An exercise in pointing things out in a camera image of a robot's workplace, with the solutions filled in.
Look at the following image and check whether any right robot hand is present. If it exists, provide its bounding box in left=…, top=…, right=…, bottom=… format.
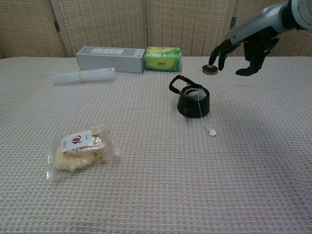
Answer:
left=208, top=2, right=288, bottom=77

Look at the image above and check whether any pyramid tea bag with string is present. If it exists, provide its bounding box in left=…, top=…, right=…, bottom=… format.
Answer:
left=191, top=89, right=217, bottom=137

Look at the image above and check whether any black teapot lid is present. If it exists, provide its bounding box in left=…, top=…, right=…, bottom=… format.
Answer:
left=202, top=63, right=218, bottom=75

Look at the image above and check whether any black teapot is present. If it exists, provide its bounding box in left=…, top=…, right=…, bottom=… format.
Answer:
left=169, top=75, right=211, bottom=119

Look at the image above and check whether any green tissue pack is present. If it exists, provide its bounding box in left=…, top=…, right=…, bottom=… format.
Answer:
left=143, top=46, right=182, bottom=73

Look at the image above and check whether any white rectangular cardboard box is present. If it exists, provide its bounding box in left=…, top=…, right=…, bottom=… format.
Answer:
left=76, top=46, right=146, bottom=74

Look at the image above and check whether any woven folding screen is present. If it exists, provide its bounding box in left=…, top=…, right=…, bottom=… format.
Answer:
left=0, top=0, right=312, bottom=59

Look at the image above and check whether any sleeve of clear plastic cups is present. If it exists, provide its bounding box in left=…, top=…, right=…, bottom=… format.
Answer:
left=51, top=67, right=116, bottom=85

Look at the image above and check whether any woven checkered tablecloth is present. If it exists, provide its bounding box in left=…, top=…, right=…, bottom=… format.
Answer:
left=0, top=56, right=312, bottom=234

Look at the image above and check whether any packaged pastry snack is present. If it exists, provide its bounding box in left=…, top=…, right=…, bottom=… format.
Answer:
left=46, top=123, right=120, bottom=181

